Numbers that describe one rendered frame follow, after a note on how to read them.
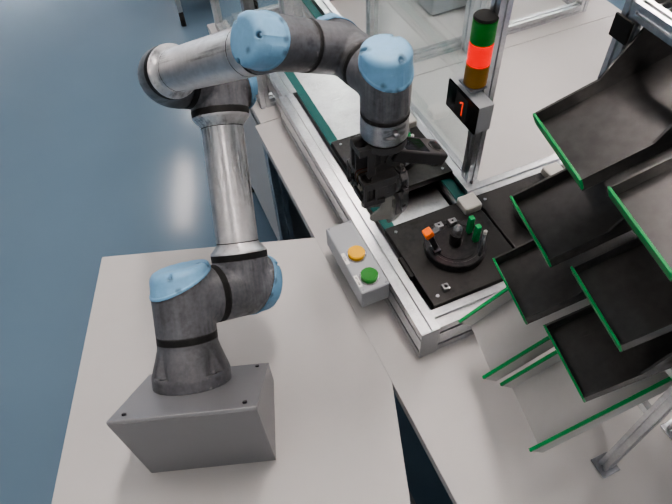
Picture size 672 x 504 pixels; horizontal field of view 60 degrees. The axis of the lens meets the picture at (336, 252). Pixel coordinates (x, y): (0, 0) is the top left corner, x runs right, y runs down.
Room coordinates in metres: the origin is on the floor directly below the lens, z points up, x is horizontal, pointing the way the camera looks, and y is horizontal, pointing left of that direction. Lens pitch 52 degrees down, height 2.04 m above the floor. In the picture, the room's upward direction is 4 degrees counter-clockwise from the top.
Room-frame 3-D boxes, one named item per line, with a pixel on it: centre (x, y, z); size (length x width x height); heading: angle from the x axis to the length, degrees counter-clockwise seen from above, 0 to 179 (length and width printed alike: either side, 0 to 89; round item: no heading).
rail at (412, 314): (1.03, -0.04, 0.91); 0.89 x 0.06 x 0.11; 20
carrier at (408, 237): (0.82, -0.27, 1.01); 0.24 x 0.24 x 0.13; 20
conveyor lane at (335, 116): (1.11, -0.20, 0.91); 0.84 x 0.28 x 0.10; 20
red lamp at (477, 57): (1.04, -0.32, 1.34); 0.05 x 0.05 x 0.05
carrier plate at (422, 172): (1.14, -0.16, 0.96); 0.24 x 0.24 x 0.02; 20
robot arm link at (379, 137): (0.70, -0.09, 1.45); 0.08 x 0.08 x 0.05
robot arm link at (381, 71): (0.70, -0.09, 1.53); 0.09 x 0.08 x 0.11; 32
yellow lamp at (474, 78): (1.04, -0.32, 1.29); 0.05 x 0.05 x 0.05
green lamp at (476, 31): (1.04, -0.32, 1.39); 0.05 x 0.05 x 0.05
